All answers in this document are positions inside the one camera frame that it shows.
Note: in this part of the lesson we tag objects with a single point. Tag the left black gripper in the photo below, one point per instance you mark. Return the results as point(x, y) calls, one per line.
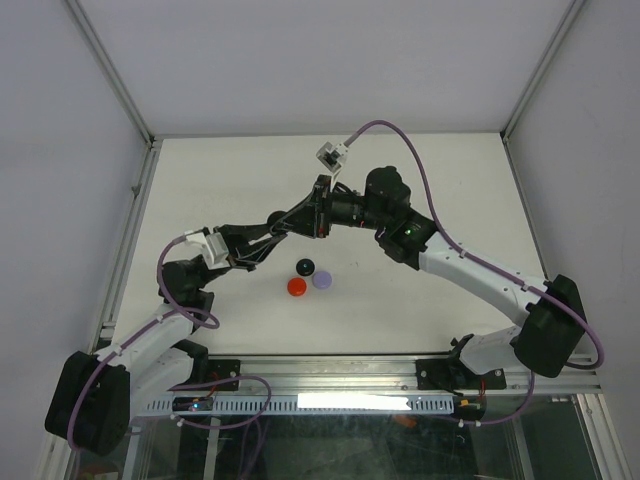
point(240, 240)

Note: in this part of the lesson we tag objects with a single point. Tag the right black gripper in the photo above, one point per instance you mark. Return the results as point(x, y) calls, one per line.
point(313, 216)

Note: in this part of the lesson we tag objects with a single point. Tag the black charging case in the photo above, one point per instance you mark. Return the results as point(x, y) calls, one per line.
point(274, 219)
point(305, 267)

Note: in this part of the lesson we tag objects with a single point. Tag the red charging case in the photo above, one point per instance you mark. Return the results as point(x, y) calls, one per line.
point(297, 286)

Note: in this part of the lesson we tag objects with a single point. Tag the purple charging case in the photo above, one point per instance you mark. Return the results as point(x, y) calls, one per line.
point(322, 280)

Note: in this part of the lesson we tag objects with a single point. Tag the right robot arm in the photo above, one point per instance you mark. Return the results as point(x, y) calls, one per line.
point(546, 316)

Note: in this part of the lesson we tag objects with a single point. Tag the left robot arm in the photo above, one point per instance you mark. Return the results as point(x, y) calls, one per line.
point(98, 394)

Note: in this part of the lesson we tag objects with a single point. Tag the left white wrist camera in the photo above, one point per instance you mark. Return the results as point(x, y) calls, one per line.
point(212, 247)

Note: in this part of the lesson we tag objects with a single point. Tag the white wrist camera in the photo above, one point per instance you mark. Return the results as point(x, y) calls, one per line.
point(212, 247)
point(333, 157)

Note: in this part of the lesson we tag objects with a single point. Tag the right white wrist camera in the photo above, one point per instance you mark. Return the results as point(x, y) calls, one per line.
point(333, 157)

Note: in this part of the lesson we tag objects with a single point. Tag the slotted cable duct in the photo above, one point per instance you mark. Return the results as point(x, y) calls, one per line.
point(298, 404)

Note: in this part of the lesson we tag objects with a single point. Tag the aluminium mounting rail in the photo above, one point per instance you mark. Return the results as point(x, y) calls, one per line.
point(362, 373)

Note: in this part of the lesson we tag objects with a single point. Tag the left aluminium frame post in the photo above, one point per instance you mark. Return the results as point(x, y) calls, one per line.
point(95, 45)

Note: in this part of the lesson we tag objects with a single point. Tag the aluminium frame post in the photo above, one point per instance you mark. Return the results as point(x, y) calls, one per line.
point(95, 45)
point(561, 32)

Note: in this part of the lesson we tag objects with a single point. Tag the right aluminium frame post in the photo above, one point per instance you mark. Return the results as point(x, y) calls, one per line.
point(561, 32)

